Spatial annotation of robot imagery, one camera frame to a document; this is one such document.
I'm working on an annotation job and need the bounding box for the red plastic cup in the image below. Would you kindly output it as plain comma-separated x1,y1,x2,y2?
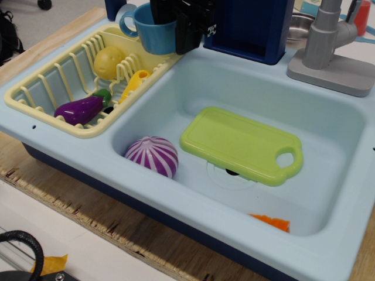
354,1,371,36

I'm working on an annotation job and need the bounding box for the orange toy carrot piece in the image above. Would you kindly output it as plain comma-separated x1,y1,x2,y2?
249,214,290,232

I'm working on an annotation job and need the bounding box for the yellow toy utensil handle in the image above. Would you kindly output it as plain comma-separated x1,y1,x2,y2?
118,70,152,104

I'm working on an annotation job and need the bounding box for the blue plastic utensil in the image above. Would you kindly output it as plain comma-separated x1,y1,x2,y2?
355,26,375,44

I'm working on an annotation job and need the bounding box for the grey toy faucet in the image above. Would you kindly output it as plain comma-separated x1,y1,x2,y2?
287,1,374,97

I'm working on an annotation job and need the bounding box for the black braided cable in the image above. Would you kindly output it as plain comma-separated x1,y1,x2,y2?
0,230,45,281

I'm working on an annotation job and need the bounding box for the purple toy eggplant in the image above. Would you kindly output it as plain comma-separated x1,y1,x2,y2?
54,89,112,125

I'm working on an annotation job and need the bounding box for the yellow toy potato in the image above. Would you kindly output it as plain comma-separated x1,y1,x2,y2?
94,46,125,80

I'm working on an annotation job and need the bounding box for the metal bowl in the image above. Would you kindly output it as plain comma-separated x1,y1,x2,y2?
287,12,315,42

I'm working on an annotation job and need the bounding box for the black backpack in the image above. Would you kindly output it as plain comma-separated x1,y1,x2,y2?
1,11,25,66

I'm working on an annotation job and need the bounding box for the orange tape piece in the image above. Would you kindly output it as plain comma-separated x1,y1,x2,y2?
40,254,68,276

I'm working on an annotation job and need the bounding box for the black chair wheel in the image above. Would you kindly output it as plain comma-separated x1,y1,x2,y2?
37,0,52,11

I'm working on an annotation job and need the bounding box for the cream plastic drying rack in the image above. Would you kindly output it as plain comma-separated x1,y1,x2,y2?
4,23,180,138

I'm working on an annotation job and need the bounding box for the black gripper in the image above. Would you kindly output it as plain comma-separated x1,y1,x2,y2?
150,0,216,55

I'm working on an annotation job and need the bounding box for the green plastic cutting board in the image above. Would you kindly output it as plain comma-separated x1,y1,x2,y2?
179,107,304,186

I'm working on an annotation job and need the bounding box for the purple striped toy onion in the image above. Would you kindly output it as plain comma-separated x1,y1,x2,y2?
124,136,179,179

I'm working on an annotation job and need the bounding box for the dark blue plastic box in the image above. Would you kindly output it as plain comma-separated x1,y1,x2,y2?
203,0,294,65

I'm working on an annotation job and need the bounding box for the light blue toy sink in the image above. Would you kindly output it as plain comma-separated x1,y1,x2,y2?
1,47,374,280

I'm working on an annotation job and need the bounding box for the blue plastic cup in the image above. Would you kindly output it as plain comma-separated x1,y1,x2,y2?
119,4,176,55

